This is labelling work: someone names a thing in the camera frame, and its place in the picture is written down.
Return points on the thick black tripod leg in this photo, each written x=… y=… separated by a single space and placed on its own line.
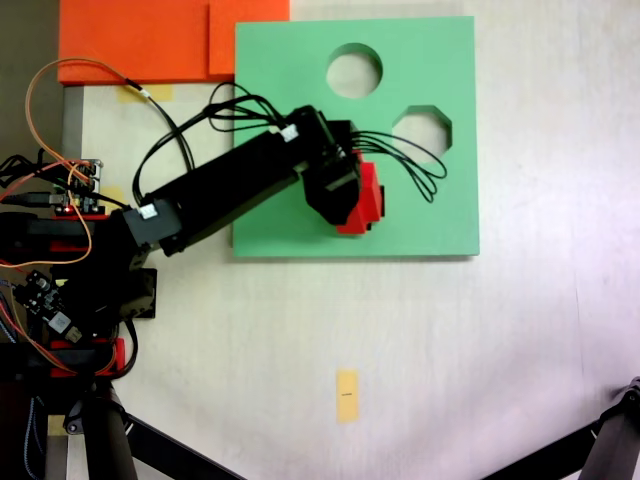
x=107 y=440
x=617 y=435

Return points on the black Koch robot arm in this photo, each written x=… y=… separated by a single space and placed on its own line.
x=225 y=185

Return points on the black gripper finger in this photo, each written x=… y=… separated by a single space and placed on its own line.
x=382 y=202
x=335 y=200

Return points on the green controller circuit board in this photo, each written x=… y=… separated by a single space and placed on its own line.
x=80 y=187

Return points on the yellow tape with black mark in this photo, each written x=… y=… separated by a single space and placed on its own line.
x=347 y=407

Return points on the green shape-hole board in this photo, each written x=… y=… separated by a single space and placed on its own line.
x=440 y=225

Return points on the red cross columnar block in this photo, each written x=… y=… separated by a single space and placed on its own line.
x=367 y=200

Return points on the large orange block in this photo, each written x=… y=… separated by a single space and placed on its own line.
x=135 y=40

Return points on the yellow masking tape strip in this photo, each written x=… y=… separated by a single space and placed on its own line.
x=114 y=192
x=55 y=425
x=160 y=92

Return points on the red base mount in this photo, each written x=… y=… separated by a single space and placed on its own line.
x=120 y=350

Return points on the black circuit board with inductor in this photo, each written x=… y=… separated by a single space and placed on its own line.
x=50 y=305

